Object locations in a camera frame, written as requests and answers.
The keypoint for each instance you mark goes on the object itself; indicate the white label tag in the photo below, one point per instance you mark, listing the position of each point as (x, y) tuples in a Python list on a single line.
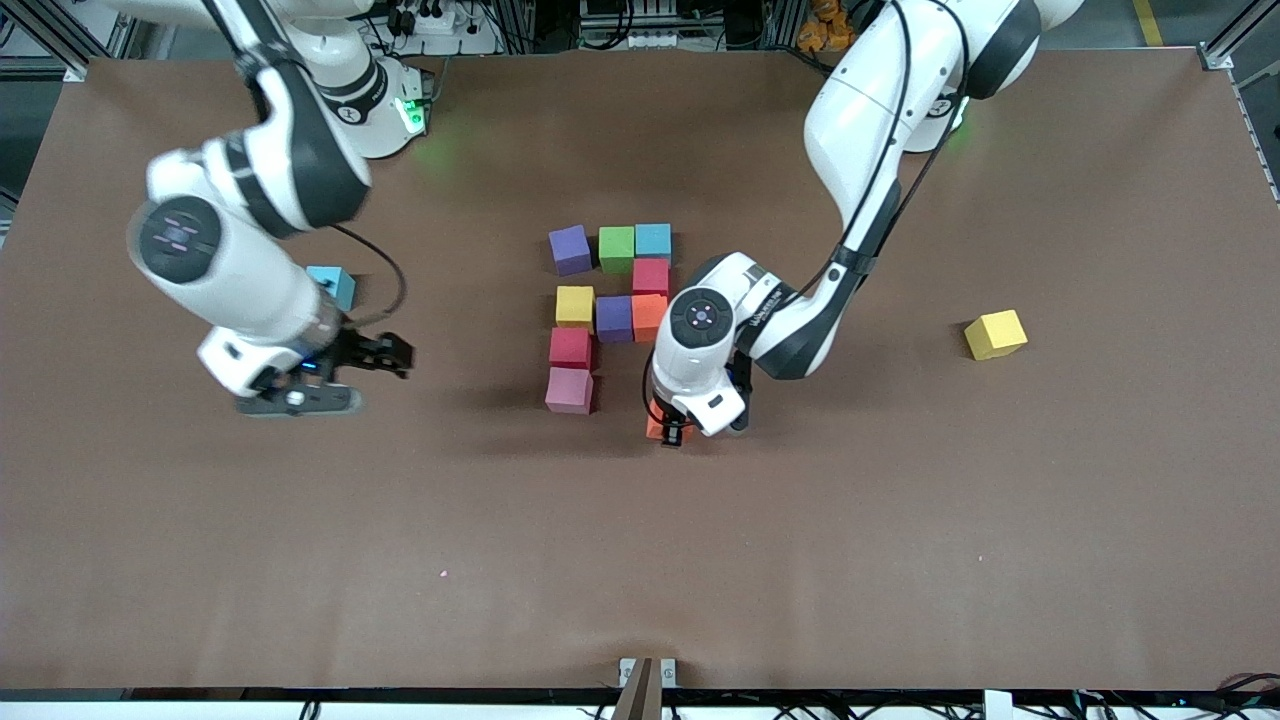
[(997, 706)]

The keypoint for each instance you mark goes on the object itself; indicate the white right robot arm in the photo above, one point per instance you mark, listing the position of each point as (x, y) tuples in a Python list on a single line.
[(250, 200)]

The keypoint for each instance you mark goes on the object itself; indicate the white power strip with plugs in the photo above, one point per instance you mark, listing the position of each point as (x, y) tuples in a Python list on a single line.
[(432, 22)]

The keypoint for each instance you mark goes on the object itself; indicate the metal post bracket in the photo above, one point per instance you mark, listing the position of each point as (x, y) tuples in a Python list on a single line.
[(647, 690)]

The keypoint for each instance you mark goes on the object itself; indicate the pile of orange objects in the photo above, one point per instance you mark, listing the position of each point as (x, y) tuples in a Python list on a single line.
[(825, 25)]

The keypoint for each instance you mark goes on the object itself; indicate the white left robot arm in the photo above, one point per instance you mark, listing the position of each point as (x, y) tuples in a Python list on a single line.
[(880, 110)]

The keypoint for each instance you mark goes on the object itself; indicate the brown table cover sheet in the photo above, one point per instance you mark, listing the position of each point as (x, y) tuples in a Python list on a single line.
[(640, 520)]

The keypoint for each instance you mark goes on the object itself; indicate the purple foam cube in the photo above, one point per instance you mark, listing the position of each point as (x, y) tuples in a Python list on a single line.
[(570, 249), (614, 320)]

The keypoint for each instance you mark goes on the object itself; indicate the pink foam cube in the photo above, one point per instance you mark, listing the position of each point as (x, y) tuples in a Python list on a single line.
[(569, 390)]

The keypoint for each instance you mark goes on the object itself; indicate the green foam cube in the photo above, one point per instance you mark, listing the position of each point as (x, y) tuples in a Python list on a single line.
[(617, 250)]

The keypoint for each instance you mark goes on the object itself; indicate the red foam cube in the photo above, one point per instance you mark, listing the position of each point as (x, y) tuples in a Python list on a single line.
[(571, 348), (650, 277)]

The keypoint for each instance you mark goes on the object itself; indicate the white socket strip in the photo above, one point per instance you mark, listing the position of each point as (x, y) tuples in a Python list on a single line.
[(640, 42)]

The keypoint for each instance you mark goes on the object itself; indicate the orange foam cube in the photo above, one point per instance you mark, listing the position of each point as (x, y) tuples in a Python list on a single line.
[(647, 318), (655, 425)]

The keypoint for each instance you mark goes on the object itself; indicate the yellow foam cube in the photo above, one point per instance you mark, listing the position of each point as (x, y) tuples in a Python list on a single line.
[(575, 305), (996, 335)]

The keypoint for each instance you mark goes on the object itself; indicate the aluminium frame strut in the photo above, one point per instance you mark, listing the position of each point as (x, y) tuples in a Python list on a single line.
[(70, 32), (1245, 28)]

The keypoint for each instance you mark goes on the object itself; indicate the light blue foam cube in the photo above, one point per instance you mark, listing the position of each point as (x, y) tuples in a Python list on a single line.
[(654, 242), (338, 283)]

